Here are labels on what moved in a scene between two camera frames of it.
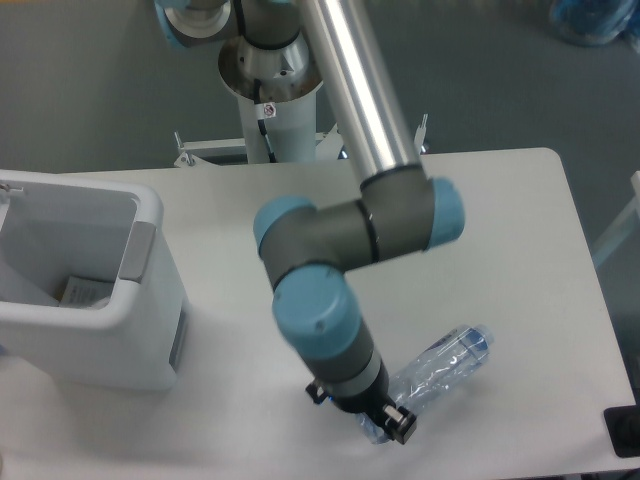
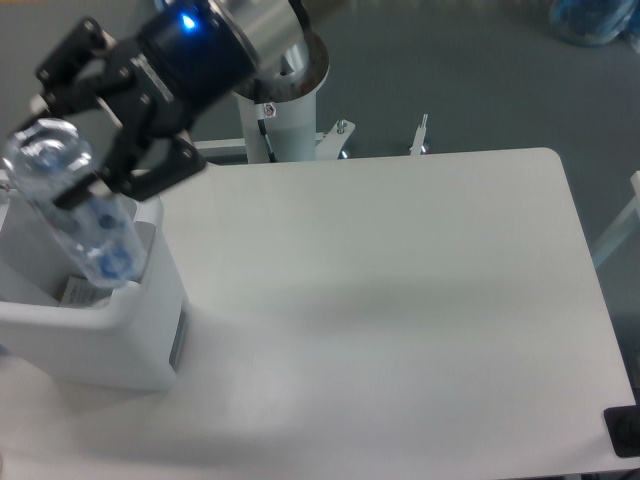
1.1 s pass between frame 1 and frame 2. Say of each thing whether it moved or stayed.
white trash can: stayed
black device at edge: stayed
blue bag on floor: stayed
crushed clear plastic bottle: moved
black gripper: moved
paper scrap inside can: stayed
